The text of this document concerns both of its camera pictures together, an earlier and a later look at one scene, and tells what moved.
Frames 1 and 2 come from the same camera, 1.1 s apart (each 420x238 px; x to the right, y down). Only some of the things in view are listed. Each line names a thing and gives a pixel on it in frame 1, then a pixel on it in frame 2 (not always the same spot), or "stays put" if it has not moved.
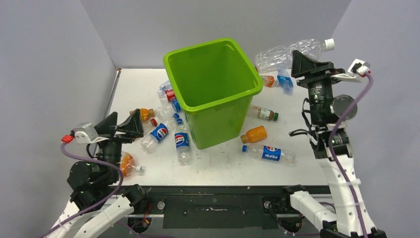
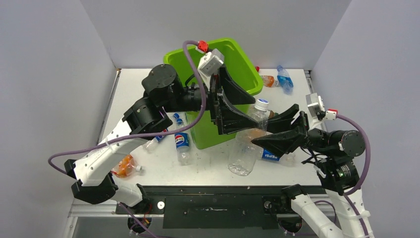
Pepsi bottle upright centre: x=182 y=142 stays put
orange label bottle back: x=269 y=81 stays put
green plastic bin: x=214 y=84 stays put
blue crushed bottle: x=285 y=80 stays put
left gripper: x=133 y=127 → x=223 y=91
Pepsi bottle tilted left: x=149 y=142 stays put
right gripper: x=302 y=65 → x=287 y=140
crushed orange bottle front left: x=128 y=164 stays put
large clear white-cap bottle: x=280 y=58 → x=245 y=153
